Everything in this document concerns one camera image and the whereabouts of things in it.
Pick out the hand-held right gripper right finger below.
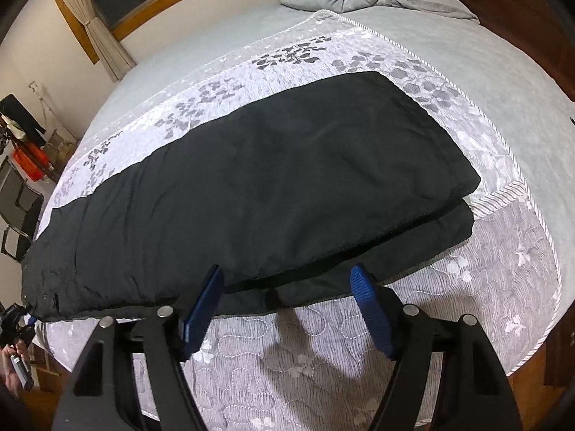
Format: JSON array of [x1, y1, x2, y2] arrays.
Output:
[[349, 264, 524, 431]]

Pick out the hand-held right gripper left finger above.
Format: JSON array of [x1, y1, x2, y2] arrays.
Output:
[[51, 264, 225, 431]]

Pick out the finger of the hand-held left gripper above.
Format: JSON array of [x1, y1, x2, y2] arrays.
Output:
[[11, 352, 35, 391], [0, 303, 37, 346]]

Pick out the black pants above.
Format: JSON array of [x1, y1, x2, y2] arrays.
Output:
[[20, 70, 482, 324]]

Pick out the person's left hand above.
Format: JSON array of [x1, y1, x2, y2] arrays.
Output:
[[0, 343, 21, 391]]

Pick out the white floral quilted mat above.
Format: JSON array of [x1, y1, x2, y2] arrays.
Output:
[[36, 9, 562, 431]]

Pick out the black folding chair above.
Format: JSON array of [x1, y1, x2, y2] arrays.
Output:
[[0, 155, 46, 263]]

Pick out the red box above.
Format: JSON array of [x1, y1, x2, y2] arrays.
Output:
[[13, 144, 49, 182]]

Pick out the black hanging garment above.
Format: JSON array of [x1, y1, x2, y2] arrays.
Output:
[[0, 94, 46, 135]]

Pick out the beige curtain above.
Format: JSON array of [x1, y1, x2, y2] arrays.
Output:
[[49, 0, 137, 82]]

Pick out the dark wooden headboard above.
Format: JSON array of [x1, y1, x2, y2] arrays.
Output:
[[442, 0, 575, 104]]

